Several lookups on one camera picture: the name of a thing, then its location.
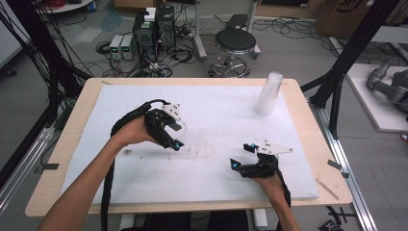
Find white desk leg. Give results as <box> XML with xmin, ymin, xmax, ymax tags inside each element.
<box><xmin>191</xmin><ymin>0</ymin><xmax>209</xmax><ymax>63</ymax></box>
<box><xmin>244</xmin><ymin>0</ymin><xmax>262</xmax><ymax>60</ymax></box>

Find aluminium floor rail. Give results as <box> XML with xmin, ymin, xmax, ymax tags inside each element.
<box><xmin>0</xmin><ymin>125</ymin><xmax>56</xmax><ymax>216</ymax></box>
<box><xmin>308</xmin><ymin>98</ymin><xmax>378</xmax><ymax>231</ymax></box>

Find black round stool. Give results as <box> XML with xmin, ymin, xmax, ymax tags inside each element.
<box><xmin>208</xmin><ymin>28</ymin><xmax>258</xmax><ymax>79</ymax></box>

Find single clear cup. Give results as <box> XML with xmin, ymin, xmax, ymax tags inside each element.
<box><xmin>172</xmin><ymin>118</ymin><xmax>188</xmax><ymax>138</ymax></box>

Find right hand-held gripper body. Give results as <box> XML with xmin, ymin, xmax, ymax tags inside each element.
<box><xmin>238</xmin><ymin>140</ymin><xmax>293</xmax><ymax>179</ymax></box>

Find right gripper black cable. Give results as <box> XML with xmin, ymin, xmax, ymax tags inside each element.
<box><xmin>271</xmin><ymin>159</ymin><xmax>293</xmax><ymax>208</ymax></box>

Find person's dark trousers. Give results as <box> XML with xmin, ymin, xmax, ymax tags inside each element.
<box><xmin>120</xmin><ymin>210</ymin><xmax>250</xmax><ymax>231</ymax></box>

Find tangle of floor cables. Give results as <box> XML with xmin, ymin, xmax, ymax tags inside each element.
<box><xmin>74</xmin><ymin>18</ymin><xmax>200</xmax><ymax>79</ymax></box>

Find white round table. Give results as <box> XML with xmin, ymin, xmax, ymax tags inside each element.
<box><xmin>36</xmin><ymin>0</ymin><xmax>94</xmax><ymax>14</ymax></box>

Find black metal frame post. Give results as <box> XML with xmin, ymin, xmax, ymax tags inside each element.
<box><xmin>300</xmin><ymin>0</ymin><xmax>402</xmax><ymax>140</ymax></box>
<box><xmin>5</xmin><ymin>0</ymin><xmax>93</xmax><ymax>107</ymax></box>

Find stack of clear plastic cups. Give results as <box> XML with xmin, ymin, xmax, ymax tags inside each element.
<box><xmin>254</xmin><ymin>70</ymin><xmax>285</xmax><ymax>116</ymax></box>

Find white platform board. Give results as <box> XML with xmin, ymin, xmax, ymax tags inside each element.
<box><xmin>345</xmin><ymin>63</ymin><xmax>408</xmax><ymax>133</ymax></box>

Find black computer tower green label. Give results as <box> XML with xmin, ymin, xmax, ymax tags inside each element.
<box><xmin>132</xmin><ymin>11</ymin><xmax>159</xmax><ymax>64</ymax></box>

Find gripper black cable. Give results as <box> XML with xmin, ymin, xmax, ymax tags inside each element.
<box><xmin>99</xmin><ymin>98</ymin><xmax>171</xmax><ymax>231</ymax></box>
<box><xmin>271</xmin><ymin>159</ymin><xmax>293</xmax><ymax>208</ymax></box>

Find grey bench power supply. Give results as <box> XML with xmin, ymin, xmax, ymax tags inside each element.
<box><xmin>120</xmin><ymin>34</ymin><xmax>136</xmax><ymax>61</ymax></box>
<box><xmin>109</xmin><ymin>34</ymin><xmax>125</xmax><ymax>61</ymax></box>

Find person's left hand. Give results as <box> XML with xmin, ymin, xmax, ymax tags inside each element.
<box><xmin>110</xmin><ymin>115</ymin><xmax>159</xmax><ymax>150</ymax></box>

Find person's right hand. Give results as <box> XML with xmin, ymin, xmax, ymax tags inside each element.
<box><xmin>252</xmin><ymin>175</ymin><xmax>287</xmax><ymax>203</ymax></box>

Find white wall panel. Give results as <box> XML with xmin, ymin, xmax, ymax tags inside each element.
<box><xmin>0</xmin><ymin>0</ymin><xmax>24</xmax><ymax>69</ymax></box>

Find light wooden table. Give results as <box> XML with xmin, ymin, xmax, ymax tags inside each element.
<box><xmin>24</xmin><ymin>77</ymin><xmax>353</xmax><ymax>218</ymax></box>

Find black flat device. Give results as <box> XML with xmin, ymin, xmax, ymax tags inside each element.
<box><xmin>225</xmin><ymin>13</ymin><xmax>250</xmax><ymax>30</ymax></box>

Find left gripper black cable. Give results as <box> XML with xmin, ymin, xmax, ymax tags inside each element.
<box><xmin>99</xmin><ymin>98</ymin><xmax>171</xmax><ymax>231</ymax></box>

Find white box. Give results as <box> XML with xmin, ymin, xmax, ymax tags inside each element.
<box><xmin>143</xmin><ymin>7</ymin><xmax>158</xmax><ymax>23</ymax></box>

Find black floor bracket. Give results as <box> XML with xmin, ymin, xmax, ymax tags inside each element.
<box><xmin>326</xmin><ymin>205</ymin><xmax>356</xmax><ymax>223</ymax></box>

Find white table leg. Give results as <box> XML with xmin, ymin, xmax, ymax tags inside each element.
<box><xmin>118</xmin><ymin>213</ymin><xmax>138</xmax><ymax>231</ymax></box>
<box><xmin>252</xmin><ymin>209</ymin><xmax>269</xmax><ymax>231</ymax></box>

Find long black floor cables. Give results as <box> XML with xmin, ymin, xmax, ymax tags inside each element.
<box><xmin>251</xmin><ymin>15</ymin><xmax>342</xmax><ymax>60</ymax></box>

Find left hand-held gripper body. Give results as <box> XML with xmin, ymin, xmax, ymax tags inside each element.
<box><xmin>143</xmin><ymin>102</ymin><xmax>183</xmax><ymax>149</ymax></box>

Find brown cardboard box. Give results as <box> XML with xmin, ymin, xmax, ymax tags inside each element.
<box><xmin>314</xmin><ymin>0</ymin><xmax>408</xmax><ymax>40</ymax></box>

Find red cable coil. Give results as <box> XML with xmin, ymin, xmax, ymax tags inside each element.
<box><xmin>38</xmin><ymin>0</ymin><xmax>67</xmax><ymax>11</ymax></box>

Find black floor device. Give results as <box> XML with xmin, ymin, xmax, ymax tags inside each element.
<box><xmin>318</xmin><ymin>218</ymin><xmax>344</xmax><ymax>231</ymax></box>

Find white foam mat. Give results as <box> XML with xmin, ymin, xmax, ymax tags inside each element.
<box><xmin>57</xmin><ymin>84</ymin><xmax>320</xmax><ymax>206</ymax></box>

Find thin wooden stick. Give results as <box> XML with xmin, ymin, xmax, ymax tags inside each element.
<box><xmin>315</xmin><ymin>178</ymin><xmax>341</xmax><ymax>201</ymax></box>

